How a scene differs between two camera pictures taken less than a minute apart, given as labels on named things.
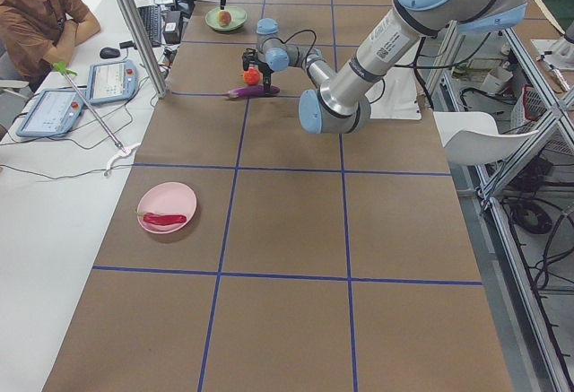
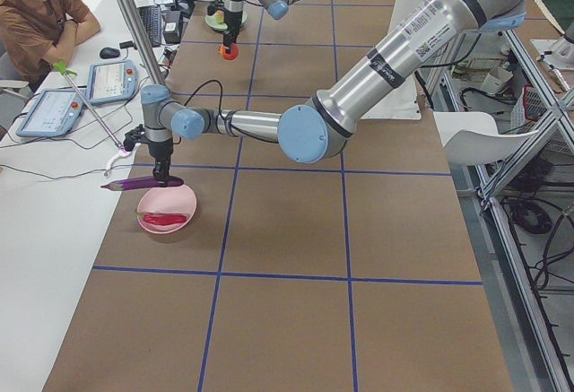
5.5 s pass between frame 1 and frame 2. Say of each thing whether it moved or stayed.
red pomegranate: moved
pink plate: stayed
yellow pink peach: stayed
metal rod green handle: stayed
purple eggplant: moved
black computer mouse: stayed
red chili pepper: stayed
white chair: stayed
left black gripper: moved
